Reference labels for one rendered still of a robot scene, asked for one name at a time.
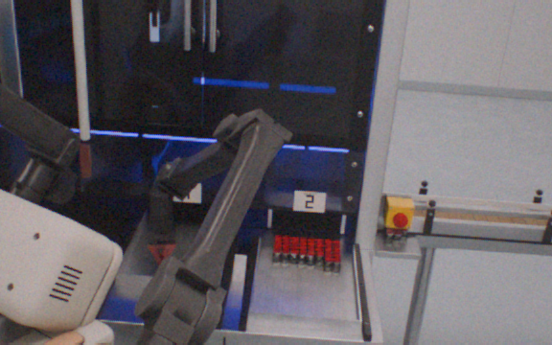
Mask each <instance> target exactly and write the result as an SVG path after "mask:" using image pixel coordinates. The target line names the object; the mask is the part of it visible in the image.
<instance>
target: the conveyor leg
mask: <svg viewBox="0 0 552 345"><path fill-rule="evenodd" d="M420 247H421V260H419V261H418V266H417V271H416V277H415V282H414V287H413V291H412V297H411V302H410V308H409V312H408V317H407V322H406V328H405V333H404V338H403V343H402V345H418V342H419V337H420V332H421V328H422V323H423V318H424V313H425V309H426V299H427V295H428V290H429V285H430V281H431V276H432V271H433V266H434V261H435V257H436V252H437V247H425V246H420Z"/></svg>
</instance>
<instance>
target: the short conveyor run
mask: <svg viewBox="0 0 552 345"><path fill-rule="evenodd" d="M427 184H428V182H427V181H426V180H423V181H422V185H423V188H420V192H419V194H418V195H411V194H398V193H387V192H382V194H383V195H385V196H386V195H399V196H411V198H412V201H413V203H414V206H415V209H414V215H413V220H412V225H411V229H410V230H408V232H407V233H408V234H407V235H416V237H417V240H418V243H419V246H425V247H437V248H448V249H461V250H472V251H485V252H496V253H497V252H509V253H520V254H533V255H544V256H552V204H543V203H541V197H540V196H542V193H543V191H542V190H540V189H538V190H537V192H536V194H537V195H538V196H535V197H534V200H533V203H532V202H518V201H507V200H483V199H471V198H459V197H447V196H435V195H426V193H427V188H425V187H426V186H427ZM443 202H446V203H443ZM454 203H458V204H454ZM467 204H470V205H467ZM478 205H483V206H478ZM491 206H494V207H491ZM502 207H507V208H502ZM515 208H518V209H515ZM526 209H531V210H526ZM539 210H542V211H539ZM384 227H385V226H384V220H383V216H382V214H379V222H378V228H377V232H382V233H383V229H384Z"/></svg>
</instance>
